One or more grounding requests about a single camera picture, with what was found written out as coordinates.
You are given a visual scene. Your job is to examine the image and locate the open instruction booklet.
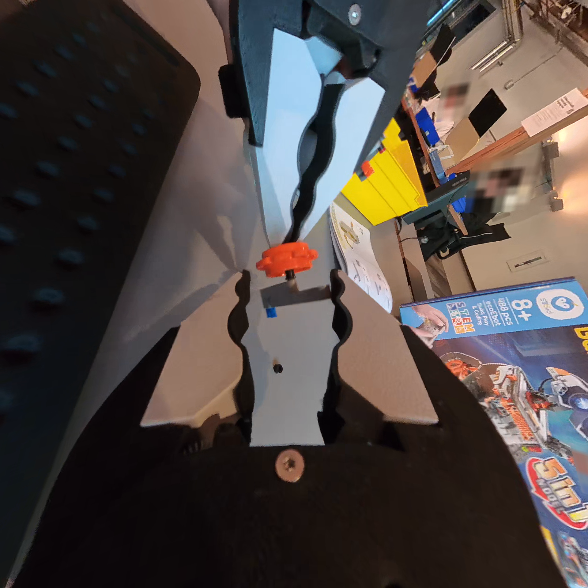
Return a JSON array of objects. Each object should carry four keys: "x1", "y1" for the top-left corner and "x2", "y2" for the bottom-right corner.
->
[{"x1": 328, "y1": 202, "x2": 394, "y2": 314}]

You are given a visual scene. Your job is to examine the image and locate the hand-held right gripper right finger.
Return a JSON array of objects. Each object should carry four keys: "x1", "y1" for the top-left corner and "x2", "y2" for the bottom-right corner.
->
[{"x1": 317, "y1": 269, "x2": 440, "y2": 445}]

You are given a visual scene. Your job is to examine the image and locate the dark grey flat device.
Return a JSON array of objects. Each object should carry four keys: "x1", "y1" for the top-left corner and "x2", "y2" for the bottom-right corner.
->
[{"x1": 400, "y1": 172, "x2": 471, "y2": 226}]

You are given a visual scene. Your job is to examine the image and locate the orange gear wheel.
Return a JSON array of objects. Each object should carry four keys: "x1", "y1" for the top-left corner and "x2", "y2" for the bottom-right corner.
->
[{"x1": 256, "y1": 242, "x2": 319, "y2": 279}]

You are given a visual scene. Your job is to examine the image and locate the blue robot kit box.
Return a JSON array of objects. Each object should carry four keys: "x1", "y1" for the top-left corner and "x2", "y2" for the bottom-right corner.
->
[{"x1": 399, "y1": 277, "x2": 588, "y2": 588}]

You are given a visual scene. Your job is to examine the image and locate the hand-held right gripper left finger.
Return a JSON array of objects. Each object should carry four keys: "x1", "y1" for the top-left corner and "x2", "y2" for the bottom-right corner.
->
[{"x1": 140, "y1": 270, "x2": 255, "y2": 444}]

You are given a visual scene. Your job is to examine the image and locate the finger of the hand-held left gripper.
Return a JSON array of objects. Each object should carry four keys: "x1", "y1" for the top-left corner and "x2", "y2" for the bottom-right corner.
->
[
  {"x1": 254, "y1": 27, "x2": 344, "y2": 243},
  {"x1": 290, "y1": 76, "x2": 386, "y2": 243}
]

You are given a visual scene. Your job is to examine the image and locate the grey beam assembly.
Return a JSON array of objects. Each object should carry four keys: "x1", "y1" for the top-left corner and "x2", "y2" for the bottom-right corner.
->
[{"x1": 260, "y1": 280, "x2": 332, "y2": 319}]

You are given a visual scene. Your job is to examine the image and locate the yellow plastic bin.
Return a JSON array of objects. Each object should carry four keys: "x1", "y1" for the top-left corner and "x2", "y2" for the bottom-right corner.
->
[{"x1": 341, "y1": 117, "x2": 429, "y2": 226}]

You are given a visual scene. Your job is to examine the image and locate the white paper notice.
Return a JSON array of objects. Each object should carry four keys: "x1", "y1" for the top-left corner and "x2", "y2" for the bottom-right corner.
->
[{"x1": 521, "y1": 89, "x2": 588, "y2": 138}]

